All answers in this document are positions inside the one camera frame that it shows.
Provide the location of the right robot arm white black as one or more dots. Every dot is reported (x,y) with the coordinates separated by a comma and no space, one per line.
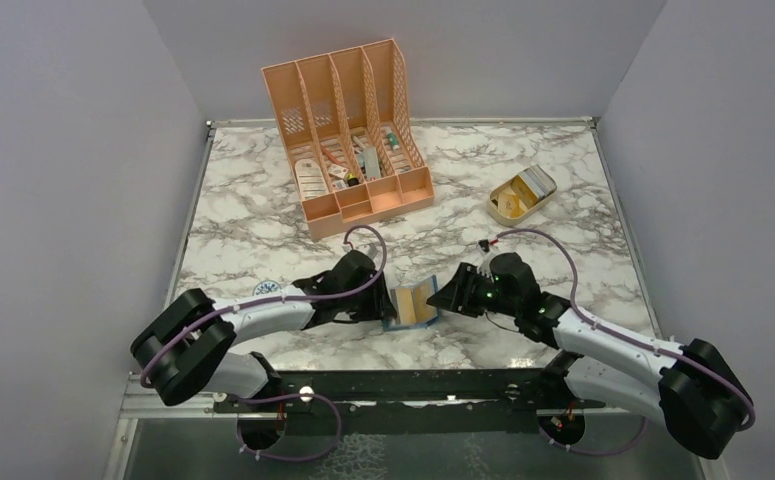
(689,389)

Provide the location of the blue white round coaster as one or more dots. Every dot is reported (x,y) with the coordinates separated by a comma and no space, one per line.
(266,287)

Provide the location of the loose gold card in tray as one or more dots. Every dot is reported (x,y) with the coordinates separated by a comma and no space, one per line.
(508,204)

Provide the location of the stack of credit cards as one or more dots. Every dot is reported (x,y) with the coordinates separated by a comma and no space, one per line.
(535,182)

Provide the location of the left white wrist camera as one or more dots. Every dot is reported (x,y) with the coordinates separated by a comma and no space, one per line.
(373,251)

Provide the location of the blue card holder wallet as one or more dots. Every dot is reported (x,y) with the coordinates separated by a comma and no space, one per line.
(392,326)

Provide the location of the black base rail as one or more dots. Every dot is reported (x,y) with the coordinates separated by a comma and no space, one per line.
(391,402)

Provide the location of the beige oval card tray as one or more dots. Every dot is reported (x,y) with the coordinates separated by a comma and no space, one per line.
(527,203)

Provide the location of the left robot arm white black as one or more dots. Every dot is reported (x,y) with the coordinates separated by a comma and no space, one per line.
(186,349)

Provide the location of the orange plastic desk organizer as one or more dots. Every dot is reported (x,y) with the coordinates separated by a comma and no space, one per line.
(328,108)

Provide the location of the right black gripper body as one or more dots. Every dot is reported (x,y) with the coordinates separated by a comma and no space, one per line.
(497,303)

